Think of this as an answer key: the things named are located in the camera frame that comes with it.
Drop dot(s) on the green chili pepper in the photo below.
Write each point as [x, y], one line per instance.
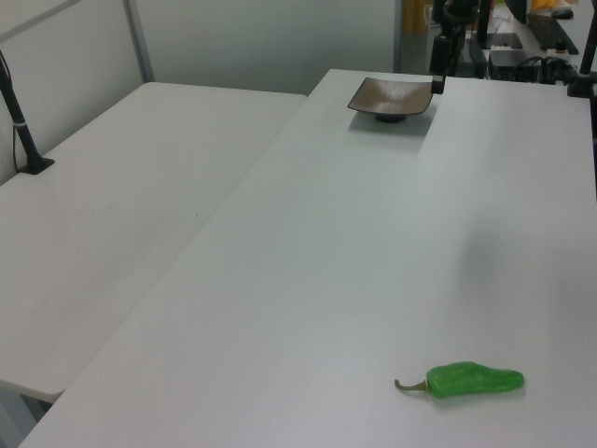
[462, 380]

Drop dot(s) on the brown square ceramic plate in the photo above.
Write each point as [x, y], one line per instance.
[392, 95]

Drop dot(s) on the yellow background object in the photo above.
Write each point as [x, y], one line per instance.
[415, 14]

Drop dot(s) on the black electronics box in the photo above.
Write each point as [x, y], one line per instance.
[506, 60]

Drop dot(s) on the black keyboard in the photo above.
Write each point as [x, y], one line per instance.
[552, 30]

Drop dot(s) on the black clamp stand pole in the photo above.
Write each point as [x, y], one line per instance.
[585, 60]

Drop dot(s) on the black hanging camera device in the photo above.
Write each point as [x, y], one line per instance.
[439, 56]

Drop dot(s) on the grey partition frame post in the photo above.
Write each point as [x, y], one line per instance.
[140, 42]

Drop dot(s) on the black camera stand pole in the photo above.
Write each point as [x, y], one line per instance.
[21, 135]

